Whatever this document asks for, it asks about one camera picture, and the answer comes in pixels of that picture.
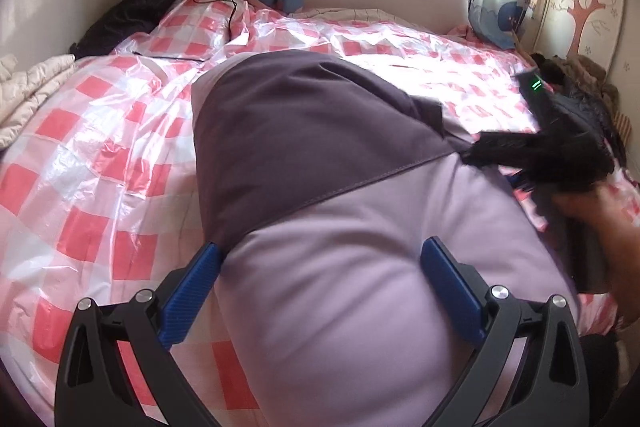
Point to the red checked bed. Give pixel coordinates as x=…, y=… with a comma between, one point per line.
x=100, y=132

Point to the lilac and purple jacket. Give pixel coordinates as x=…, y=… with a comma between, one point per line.
x=325, y=257

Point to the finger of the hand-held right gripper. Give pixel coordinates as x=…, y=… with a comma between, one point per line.
x=500, y=151

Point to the pink tree wall sticker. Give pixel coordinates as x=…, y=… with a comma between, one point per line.
x=582, y=17

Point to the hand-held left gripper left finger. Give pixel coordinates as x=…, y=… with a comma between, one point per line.
x=192, y=292

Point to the cream quilt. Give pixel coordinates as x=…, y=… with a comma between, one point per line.
x=30, y=92

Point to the dark clothes pile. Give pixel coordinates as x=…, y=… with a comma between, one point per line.
x=597, y=112

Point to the brown furry clothes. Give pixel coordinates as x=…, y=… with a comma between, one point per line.
x=585, y=72

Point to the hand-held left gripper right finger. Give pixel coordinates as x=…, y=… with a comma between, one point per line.
x=450, y=287

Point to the person's right hand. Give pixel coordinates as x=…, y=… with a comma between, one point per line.
x=625, y=237

